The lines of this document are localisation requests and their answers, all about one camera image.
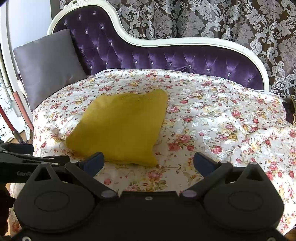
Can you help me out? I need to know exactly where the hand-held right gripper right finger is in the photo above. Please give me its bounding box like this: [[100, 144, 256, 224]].
[[180, 152, 271, 201]]

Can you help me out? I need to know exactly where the mustard yellow sweater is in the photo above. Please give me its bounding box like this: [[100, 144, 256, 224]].
[[65, 89, 169, 168]]

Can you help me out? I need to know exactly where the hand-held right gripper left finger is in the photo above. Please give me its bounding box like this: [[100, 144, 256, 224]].
[[25, 152, 119, 201]]

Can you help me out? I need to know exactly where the dark tasselled cushion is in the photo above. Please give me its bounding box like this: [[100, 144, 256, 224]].
[[282, 95, 296, 126]]

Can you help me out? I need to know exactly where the red stick vacuum cleaner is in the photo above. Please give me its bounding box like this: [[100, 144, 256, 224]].
[[0, 102, 25, 144]]

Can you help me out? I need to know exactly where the damask patterned curtain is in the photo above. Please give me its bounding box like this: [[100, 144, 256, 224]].
[[60, 0, 296, 98]]

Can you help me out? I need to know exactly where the floral blanket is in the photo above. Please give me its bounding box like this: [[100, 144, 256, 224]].
[[9, 69, 296, 237]]

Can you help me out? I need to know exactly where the white stickered cabinet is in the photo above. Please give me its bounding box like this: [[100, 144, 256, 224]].
[[0, 0, 34, 143]]

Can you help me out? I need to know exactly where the purple tufted sofa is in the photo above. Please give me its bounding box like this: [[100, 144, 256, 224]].
[[47, 0, 270, 92]]

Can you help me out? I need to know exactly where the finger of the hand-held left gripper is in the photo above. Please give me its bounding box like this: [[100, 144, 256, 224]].
[[0, 152, 70, 167], [0, 142, 34, 156]]

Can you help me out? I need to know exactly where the grey pillow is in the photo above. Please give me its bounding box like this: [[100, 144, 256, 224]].
[[13, 28, 89, 111]]

